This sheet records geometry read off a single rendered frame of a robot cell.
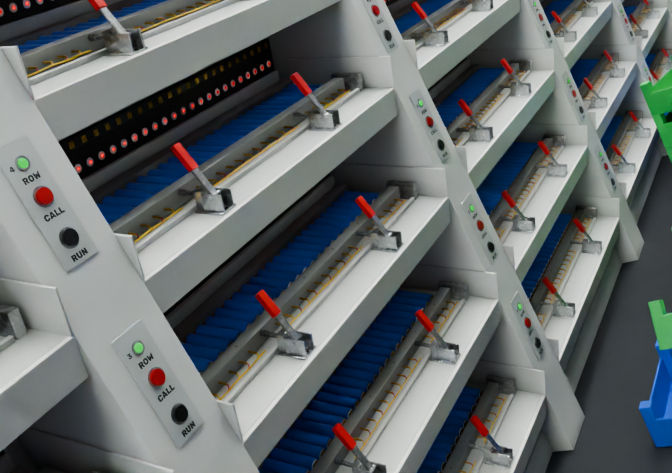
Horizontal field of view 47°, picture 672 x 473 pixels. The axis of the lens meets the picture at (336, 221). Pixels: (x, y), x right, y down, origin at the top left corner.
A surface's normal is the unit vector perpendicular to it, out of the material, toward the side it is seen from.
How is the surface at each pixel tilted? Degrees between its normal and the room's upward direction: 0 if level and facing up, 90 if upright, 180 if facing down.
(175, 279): 111
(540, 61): 90
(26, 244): 90
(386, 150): 90
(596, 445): 0
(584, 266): 21
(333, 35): 90
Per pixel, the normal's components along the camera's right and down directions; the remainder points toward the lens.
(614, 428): -0.46, -0.86
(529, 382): -0.46, 0.44
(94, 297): 0.76, -0.25
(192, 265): 0.87, 0.08
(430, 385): -0.15, -0.89
